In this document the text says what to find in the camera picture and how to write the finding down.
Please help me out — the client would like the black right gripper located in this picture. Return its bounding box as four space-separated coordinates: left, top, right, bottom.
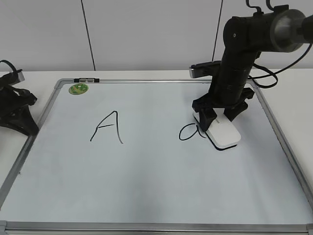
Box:
192 86 254 132

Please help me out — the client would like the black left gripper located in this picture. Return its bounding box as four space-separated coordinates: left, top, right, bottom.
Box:
0 78 39 136

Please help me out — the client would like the white whiteboard eraser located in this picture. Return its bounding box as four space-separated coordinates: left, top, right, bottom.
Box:
193 109 241 151

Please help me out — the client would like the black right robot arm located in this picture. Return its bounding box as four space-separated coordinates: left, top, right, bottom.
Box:
189 5 313 132

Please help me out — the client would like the green round magnet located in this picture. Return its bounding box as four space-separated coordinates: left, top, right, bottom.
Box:
68 83 89 95

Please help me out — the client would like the black grey hanging clip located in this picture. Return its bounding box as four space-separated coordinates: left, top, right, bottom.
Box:
73 78 100 83

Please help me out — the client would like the white framed whiteboard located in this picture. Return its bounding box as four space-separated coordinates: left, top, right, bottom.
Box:
0 79 313 234

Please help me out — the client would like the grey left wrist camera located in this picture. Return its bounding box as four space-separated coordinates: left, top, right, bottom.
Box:
9 69 25 85

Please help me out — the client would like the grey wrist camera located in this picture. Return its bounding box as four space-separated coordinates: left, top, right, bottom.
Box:
9 69 25 85
189 61 221 78

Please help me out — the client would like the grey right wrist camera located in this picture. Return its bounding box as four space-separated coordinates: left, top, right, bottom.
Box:
189 61 221 78

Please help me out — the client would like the black left camera cable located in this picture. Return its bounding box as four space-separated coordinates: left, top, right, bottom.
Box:
0 60 22 73

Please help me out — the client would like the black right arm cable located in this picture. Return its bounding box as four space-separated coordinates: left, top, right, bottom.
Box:
246 0 313 89

